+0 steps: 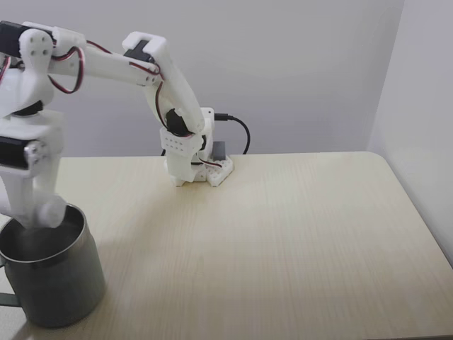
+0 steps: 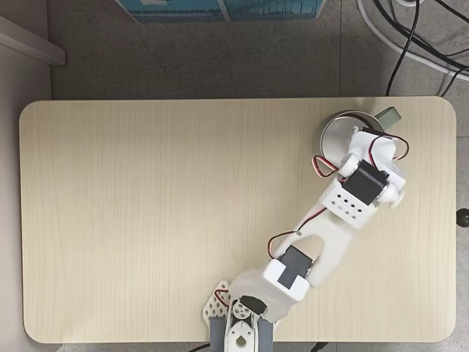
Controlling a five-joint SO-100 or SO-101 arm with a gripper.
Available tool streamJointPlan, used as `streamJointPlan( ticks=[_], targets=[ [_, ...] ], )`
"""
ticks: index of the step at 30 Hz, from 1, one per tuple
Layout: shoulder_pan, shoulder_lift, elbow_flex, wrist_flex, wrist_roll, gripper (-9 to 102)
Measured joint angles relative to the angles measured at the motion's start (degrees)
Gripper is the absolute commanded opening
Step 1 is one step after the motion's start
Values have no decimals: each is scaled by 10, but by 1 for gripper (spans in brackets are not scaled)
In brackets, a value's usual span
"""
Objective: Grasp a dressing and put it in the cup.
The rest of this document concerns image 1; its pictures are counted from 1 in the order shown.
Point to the white gauze dressing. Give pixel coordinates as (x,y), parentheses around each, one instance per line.
(52,212)

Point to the grey clamp block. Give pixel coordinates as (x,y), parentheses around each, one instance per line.
(219,150)

